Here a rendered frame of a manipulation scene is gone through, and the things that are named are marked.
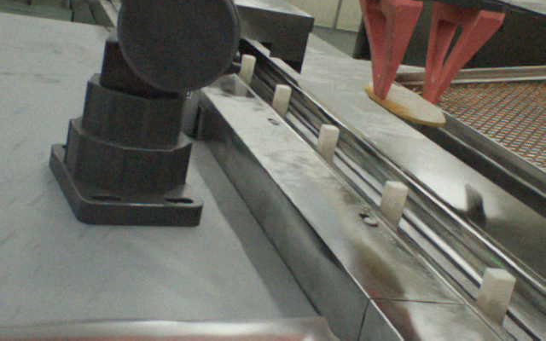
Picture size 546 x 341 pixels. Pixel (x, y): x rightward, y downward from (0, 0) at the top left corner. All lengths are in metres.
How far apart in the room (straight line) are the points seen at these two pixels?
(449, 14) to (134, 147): 0.24
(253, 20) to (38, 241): 0.57
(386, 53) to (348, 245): 0.15
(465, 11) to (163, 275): 0.27
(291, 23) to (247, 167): 0.44
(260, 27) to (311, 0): 7.02
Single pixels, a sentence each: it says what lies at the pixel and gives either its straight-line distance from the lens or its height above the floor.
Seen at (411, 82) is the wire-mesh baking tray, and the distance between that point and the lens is 0.90.
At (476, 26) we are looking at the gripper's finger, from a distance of 0.60.
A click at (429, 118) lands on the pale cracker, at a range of 0.59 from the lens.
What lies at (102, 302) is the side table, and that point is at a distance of 0.48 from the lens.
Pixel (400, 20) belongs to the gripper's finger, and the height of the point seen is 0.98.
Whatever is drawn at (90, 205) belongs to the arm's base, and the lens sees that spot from 0.57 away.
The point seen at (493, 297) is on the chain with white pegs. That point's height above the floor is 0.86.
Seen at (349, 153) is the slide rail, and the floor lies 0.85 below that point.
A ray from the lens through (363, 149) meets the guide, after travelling 0.75.
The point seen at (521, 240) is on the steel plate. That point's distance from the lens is 0.74.
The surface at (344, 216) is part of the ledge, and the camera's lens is 0.55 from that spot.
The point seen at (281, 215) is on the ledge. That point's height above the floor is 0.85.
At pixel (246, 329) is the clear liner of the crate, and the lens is 0.25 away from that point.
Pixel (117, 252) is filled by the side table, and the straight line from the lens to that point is 0.54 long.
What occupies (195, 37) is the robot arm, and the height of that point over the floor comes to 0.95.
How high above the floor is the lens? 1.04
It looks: 16 degrees down
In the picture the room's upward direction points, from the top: 12 degrees clockwise
